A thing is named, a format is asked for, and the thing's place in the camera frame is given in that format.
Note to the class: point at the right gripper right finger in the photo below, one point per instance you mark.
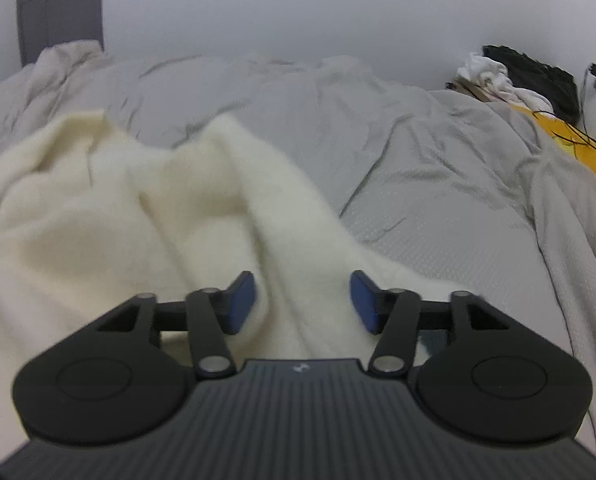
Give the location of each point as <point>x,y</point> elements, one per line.
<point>473,368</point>

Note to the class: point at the white clothing pile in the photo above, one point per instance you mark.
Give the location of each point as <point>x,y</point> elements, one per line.
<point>493,79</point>

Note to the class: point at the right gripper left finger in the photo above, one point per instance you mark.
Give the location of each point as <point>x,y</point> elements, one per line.
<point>131,370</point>

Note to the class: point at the black clothing pile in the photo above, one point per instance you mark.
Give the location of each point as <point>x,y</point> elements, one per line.
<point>555,84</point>

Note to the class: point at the cream and blue fleece sweater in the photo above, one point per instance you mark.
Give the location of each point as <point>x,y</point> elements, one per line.
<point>90,217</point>

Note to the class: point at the yellow pillow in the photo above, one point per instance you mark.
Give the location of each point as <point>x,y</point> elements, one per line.
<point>571,139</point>

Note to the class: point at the grey door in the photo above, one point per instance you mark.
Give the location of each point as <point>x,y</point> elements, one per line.
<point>45,23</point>

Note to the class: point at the grey bed sheet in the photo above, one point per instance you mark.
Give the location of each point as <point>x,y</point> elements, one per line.
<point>455,189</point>

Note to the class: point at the wooden bedside table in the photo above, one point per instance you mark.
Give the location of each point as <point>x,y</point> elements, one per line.
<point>466,87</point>

